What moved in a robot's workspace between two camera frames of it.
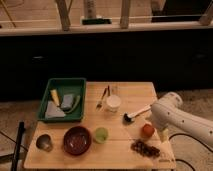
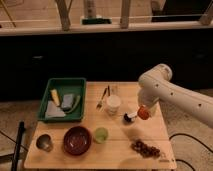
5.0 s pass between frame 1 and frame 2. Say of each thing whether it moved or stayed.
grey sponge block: stayed
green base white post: stayed
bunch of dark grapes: stayed
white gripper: moved
